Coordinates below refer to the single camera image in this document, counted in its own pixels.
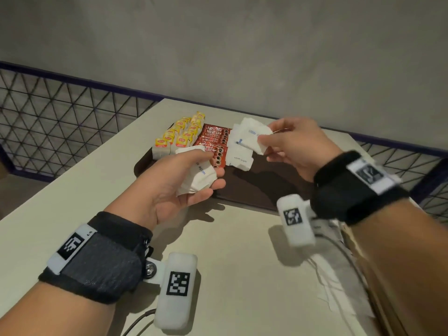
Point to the person's right hand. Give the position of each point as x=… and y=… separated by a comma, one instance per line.
x=304, y=146

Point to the person's left hand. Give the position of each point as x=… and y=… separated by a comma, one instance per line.
x=157, y=192

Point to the row of white tea bags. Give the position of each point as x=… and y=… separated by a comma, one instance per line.
x=182, y=141
x=159, y=152

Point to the bundle of white sugar packets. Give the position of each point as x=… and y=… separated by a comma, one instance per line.
x=199, y=178

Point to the square white sugar packet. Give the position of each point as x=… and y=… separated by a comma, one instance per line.
x=252, y=136

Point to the brown plastic tray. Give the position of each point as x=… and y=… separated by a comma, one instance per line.
x=266, y=185

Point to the row of white sugar packets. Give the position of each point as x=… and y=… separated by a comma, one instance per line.
x=239, y=159

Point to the row of red coffee sachets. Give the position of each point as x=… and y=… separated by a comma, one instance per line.
x=210, y=132

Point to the pile of white sugar packets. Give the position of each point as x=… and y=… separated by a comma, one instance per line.
x=332, y=286

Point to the bundle of wooden stir sticks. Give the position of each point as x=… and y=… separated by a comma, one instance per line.
x=376, y=304

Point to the person's right forearm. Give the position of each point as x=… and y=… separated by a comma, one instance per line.
x=402, y=269

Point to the purple metal mesh railing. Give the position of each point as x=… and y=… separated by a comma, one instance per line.
x=70, y=79

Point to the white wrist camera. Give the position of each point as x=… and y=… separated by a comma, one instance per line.
x=297, y=234
x=175, y=311

